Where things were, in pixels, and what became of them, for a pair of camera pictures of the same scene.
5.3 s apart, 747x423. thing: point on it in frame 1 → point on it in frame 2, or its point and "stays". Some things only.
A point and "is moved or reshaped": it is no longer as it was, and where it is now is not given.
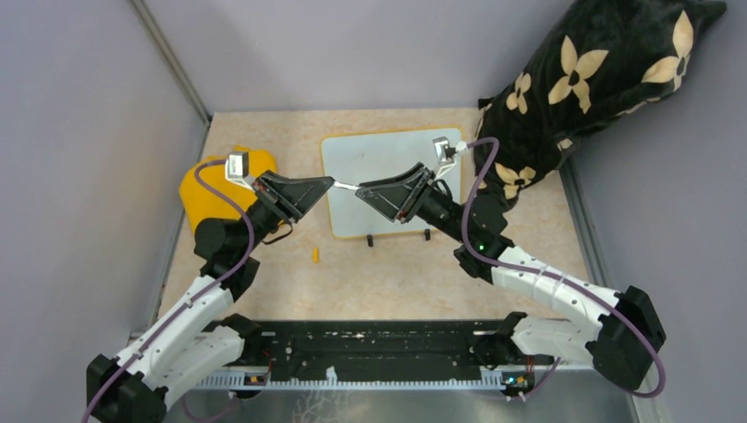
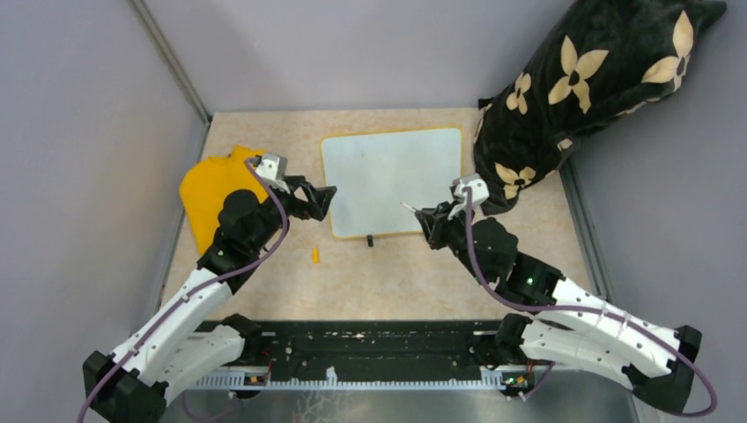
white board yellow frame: (358, 158) stays
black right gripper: (403, 196) → (436, 222)
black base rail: (354, 349) stays
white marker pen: (348, 186) is moved or reshaped
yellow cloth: (203, 201) stays
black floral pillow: (613, 55) stays
